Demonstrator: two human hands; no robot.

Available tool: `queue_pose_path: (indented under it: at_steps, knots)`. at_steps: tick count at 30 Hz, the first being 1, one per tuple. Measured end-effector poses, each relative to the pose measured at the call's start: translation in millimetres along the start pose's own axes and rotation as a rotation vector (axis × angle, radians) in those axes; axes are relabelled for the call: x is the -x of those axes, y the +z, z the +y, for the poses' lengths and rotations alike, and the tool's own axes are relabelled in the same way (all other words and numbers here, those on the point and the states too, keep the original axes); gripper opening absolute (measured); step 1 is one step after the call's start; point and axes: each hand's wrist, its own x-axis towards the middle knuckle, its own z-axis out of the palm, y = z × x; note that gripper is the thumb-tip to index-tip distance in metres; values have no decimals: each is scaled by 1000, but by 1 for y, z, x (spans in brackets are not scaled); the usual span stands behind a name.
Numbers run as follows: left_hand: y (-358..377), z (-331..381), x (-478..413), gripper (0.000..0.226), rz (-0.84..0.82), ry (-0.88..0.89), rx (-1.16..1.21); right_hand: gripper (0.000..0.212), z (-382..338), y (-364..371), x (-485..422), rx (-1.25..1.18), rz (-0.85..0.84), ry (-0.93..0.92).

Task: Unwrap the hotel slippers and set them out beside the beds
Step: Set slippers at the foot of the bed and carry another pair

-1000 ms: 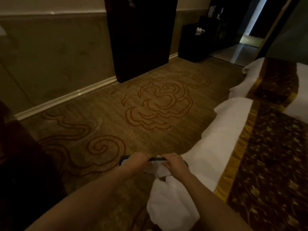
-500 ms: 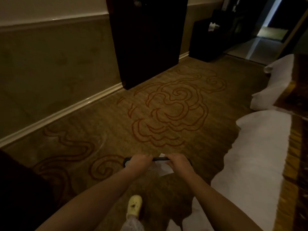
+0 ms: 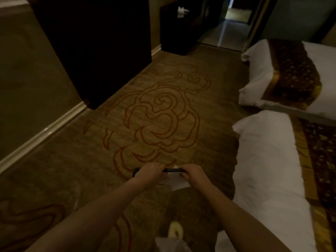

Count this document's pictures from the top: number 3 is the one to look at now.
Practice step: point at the white tissue box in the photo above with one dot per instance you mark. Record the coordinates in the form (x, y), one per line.
(183, 12)

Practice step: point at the person's left hand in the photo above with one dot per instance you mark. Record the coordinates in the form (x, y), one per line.
(151, 174)

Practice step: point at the brown gold floral bed runner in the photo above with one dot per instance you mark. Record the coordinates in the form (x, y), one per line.
(323, 167)
(291, 76)

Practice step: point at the white slipper dark trim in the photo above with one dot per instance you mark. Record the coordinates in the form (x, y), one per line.
(173, 181)

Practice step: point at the white bed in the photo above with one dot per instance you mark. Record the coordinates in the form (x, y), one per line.
(262, 167)
(254, 76)

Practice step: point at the person's right forearm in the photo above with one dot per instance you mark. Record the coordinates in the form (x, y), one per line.
(244, 223)

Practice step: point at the person's right hand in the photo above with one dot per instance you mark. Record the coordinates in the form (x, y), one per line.
(199, 178)

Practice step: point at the person's left forearm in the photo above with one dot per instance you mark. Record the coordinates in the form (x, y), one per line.
(86, 220)

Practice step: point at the patterned olive carpet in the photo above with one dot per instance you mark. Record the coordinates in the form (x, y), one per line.
(157, 89)

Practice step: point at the person's yellow right shoe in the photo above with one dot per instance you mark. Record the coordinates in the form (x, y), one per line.
(175, 229)

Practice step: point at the tall dark wooden cabinet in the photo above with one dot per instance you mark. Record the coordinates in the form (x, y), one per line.
(99, 49)

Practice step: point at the low dark wooden cabinet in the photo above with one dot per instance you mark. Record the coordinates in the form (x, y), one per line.
(178, 36)

